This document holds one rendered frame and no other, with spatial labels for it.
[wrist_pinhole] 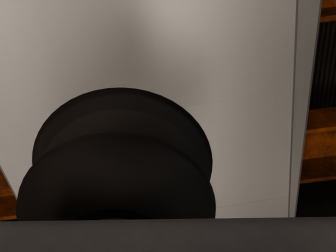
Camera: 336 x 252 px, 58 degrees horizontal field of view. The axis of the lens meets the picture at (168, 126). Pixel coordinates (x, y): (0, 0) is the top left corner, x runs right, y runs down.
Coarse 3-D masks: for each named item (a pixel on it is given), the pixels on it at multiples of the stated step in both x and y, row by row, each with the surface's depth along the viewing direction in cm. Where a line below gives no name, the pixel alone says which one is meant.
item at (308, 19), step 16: (304, 0) 15; (320, 0) 15; (304, 16) 15; (304, 32) 16; (304, 48) 16; (304, 64) 17; (304, 80) 17; (304, 96) 18; (304, 112) 18; (304, 128) 19
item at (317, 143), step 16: (320, 112) 38; (320, 128) 35; (304, 144) 41; (320, 144) 42; (304, 160) 42; (320, 160) 42; (0, 176) 41; (304, 176) 39; (320, 176) 39; (0, 192) 42; (0, 208) 40
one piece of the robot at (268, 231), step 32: (0, 224) 2; (32, 224) 2; (64, 224) 2; (96, 224) 2; (128, 224) 2; (160, 224) 2; (192, 224) 2; (224, 224) 2; (256, 224) 2; (288, 224) 2; (320, 224) 2
